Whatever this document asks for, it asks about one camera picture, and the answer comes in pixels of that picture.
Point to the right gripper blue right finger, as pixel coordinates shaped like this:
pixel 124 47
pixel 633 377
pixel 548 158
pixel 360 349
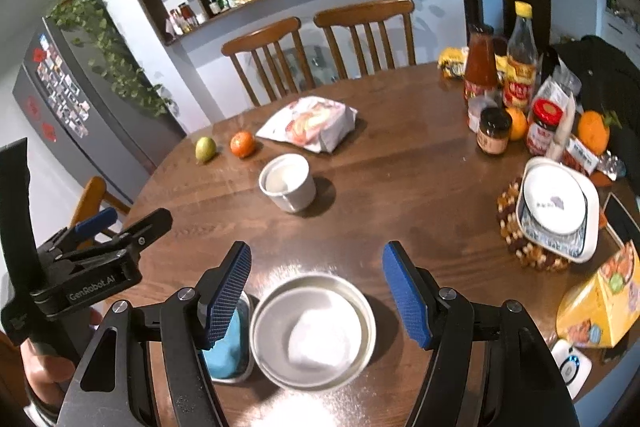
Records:
pixel 413 299

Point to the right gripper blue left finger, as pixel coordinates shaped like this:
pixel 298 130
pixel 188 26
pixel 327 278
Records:
pixel 219 291

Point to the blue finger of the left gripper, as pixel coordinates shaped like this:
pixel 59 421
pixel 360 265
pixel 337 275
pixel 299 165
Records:
pixel 88 228
pixel 146 231

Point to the blue oval dish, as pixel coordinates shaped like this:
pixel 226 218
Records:
pixel 230 361

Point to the large white bowl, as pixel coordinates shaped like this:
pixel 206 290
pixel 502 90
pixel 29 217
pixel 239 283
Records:
pixel 313 333

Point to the square blue patterned plate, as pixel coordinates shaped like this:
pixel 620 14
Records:
pixel 578 247

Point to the person's left hand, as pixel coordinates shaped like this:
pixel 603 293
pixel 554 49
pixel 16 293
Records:
pixel 45 374

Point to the wooden chair left side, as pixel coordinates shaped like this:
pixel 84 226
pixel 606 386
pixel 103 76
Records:
pixel 94 196

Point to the wooden chair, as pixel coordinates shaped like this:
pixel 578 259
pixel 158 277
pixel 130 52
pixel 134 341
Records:
pixel 365 15
pixel 274 72
pixel 94 196

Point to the grey refrigerator with magnets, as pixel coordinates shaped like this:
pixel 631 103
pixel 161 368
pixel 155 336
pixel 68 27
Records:
pixel 89 129

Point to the green pear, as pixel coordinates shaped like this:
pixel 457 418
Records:
pixel 205 149

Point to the wooden bead trivet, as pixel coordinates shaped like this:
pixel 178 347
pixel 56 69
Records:
pixel 528 253

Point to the orange tangerine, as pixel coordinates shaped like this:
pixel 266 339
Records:
pixel 242 144

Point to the white ceramic pot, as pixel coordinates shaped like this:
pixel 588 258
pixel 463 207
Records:
pixel 287 181

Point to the small white round plate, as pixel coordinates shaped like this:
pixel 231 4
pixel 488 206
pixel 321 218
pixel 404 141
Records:
pixel 554 199

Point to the white blue small device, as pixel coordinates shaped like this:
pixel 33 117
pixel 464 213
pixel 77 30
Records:
pixel 573 365

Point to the brown sauce jar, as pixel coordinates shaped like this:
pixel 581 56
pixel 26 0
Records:
pixel 494 131

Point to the yellow carton box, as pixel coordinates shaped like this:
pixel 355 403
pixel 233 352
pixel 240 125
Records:
pixel 600 312

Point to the snack bag with red print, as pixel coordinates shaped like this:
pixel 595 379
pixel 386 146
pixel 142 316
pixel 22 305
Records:
pixel 312 123

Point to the small white lid jar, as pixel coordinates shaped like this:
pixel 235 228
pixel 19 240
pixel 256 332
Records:
pixel 476 105

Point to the smartphone on table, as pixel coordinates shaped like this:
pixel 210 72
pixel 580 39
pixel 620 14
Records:
pixel 619 222

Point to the green trailing houseplant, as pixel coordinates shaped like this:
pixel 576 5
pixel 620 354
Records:
pixel 116 65

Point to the wooden chair back left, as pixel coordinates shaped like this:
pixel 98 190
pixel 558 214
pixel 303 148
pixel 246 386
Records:
pixel 274 72

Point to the red lid chili jar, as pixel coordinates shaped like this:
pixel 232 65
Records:
pixel 543 121

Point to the red sauce bottle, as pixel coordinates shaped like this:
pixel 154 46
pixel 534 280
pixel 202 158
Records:
pixel 480 75

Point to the yellow snack packet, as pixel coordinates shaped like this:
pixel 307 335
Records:
pixel 452 62

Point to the orange fruit with leaf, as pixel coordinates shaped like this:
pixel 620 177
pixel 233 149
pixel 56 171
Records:
pixel 594 129

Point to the yellow cap vinegar bottle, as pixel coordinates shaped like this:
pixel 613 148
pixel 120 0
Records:
pixel 521 60

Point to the wooden chair back right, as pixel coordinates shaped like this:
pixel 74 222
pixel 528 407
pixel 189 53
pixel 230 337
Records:
pixel 365 15

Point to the black jacket on chair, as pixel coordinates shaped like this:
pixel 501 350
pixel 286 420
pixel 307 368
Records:
pixel 610 84

